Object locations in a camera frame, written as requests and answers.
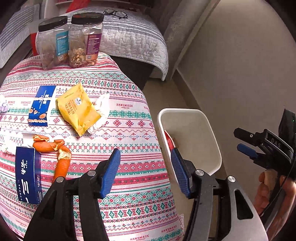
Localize blue snack packet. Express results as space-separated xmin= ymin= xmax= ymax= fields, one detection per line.
xmin=27 ymin=85 xmax=57 ymax=127

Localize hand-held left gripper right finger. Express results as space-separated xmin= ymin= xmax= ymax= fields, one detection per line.
xmin=170 ymin=147 xmax=269 ymax=241

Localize patterned tablecloth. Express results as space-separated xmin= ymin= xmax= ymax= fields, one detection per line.
xmin=0 ymin=52 xmax=186 ymax=241

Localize grey striped cushion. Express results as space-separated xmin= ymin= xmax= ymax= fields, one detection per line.
xmin=0 ymin=3 xmax=41 ymax=69

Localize black eyeglasses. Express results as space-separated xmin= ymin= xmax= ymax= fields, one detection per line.
xmin=103 ymin=9 xmax=129 ymax=19

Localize white plastic bin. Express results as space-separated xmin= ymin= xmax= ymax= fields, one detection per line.
xmin=157 ymin=108 xmax=222 ymax=184

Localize grey striped quilt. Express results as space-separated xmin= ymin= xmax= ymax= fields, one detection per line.
xmin=35 ymin=10 xmax=168 ymax=81

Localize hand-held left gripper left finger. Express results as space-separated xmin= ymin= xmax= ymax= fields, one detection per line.
xmin=23 ymin=148 xmax=122 ymax=241

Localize blue cardboard box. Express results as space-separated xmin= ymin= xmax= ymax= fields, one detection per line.
xmin=15 ymin=146 xmax=43 ymax=205

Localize small crumpled wrapper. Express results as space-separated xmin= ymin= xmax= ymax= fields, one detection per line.
xmin=0 ymin=94 xmax=10 ymax=114

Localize clear jar teal label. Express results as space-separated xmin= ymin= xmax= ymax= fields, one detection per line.
xmin=37 ymin=16 xmax=70 ymax=71

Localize yellow snack packet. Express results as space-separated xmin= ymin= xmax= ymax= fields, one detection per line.
xmin=56 ymin=83 xmax=102 ymax=137

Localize red wrapper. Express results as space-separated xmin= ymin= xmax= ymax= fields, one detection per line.
xmin=163 ymin=130 xmax=179 ymax=151

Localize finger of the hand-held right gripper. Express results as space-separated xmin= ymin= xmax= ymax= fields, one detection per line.
xmin=233 ymin=127 xmax=269 ymax=146
xmin=237 ymin=143 xmax=264 ymax=164

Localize clear jar purple label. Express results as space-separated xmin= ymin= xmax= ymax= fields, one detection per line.
xmin=69 ymin=12 xmax=104 ymax=68

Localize crumpled white tissue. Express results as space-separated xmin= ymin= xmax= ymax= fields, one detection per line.
xmin=87 ymin=93 xmax=111 ymax=135

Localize red cloth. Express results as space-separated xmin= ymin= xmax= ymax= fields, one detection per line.
xmin=66 ymin=0 xmax=91 ymax=13

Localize orange peel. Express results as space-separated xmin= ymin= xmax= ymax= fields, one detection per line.
xmin=32 ymin=135 xmax=72 ymax=184

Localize grey upholstered bed frame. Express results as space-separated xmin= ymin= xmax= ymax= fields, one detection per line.
xmin=148 ymin=0 xmax=221 ymax=82

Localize person's right hand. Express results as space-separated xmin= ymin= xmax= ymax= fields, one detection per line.
xmin=253 ymin=169 xmax=296 ymax=234

